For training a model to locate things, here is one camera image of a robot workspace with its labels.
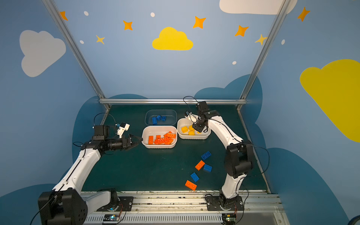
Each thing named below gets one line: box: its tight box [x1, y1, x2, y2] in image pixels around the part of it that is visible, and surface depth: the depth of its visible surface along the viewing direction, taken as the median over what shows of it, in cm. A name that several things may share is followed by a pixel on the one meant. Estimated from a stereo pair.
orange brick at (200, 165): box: [195, 159, 206, 171], surface depth 90 cm
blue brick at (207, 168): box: [203, 164, 213, 173], surface depth 88 cm
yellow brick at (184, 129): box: [181, 126, 188, 134], surface depth 107 cm
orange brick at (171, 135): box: [167, 131, 177, 139], surface depth 103 cm
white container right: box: [176, 117, 212, 140], surface depth 106 cm
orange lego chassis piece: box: [153, 137, 174, 145], surface depth 98 cm
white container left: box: [141, 125, 178, 149], surface depth 102 cm
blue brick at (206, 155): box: [200, 150, 212, 161], surface depth 93 cm
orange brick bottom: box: [184, 180, 198, 191], surface depth 82 cm
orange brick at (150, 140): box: [148, 135, 154, 145], surface depth 100 cm
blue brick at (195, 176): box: [190, 172, 200, 183], surface depth 84 cm
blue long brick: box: [152, 116, 158, 125], surface depth 113 cm
